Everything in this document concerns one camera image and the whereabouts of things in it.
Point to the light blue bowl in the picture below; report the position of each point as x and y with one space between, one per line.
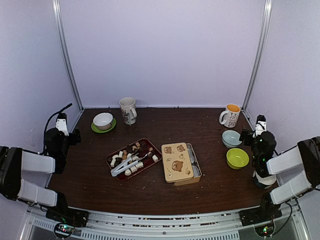
231 139

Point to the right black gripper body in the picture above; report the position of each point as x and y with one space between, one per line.
248 133

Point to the lime green bowl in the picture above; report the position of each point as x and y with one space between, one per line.
237 158

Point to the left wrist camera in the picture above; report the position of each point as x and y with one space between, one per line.
61 123

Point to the dark blue white bowl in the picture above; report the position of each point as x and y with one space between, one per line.
263 182

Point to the patterned white mug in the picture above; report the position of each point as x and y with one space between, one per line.
128 110

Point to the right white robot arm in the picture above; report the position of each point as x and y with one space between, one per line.
305 153

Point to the bear print tin lid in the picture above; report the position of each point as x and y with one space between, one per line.
176 162

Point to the left aluminium frame post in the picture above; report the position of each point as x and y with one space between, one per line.
65 53

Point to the dark red chocolate tray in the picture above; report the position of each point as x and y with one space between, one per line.
140 147

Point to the white handled metal tongs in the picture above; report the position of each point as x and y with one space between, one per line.
128 163

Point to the right aluminium frame post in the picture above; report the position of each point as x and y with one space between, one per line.
264 30

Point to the orange inside white mug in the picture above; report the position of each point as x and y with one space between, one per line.
230 115

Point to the aluminium frame post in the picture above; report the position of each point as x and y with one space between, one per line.
65 53
264 30

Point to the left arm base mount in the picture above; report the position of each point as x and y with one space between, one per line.
67 223

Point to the beige tin box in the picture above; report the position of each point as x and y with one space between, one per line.
195 167

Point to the green saucer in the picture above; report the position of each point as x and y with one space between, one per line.
104 129

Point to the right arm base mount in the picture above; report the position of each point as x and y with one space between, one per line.
263 224

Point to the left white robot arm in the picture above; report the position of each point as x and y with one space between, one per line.
52 160

